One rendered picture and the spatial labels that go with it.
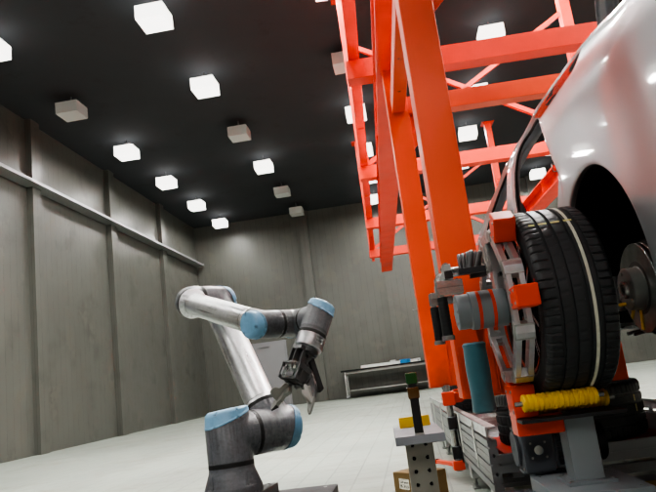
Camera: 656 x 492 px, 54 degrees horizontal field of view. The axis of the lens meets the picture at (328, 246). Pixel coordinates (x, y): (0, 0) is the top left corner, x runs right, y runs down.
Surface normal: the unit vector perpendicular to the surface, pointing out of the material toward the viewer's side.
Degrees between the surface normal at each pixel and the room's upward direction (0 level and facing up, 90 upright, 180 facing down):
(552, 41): 90
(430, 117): 90
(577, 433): 90
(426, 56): 90
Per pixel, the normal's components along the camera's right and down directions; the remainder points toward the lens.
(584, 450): -0.08, -0.19
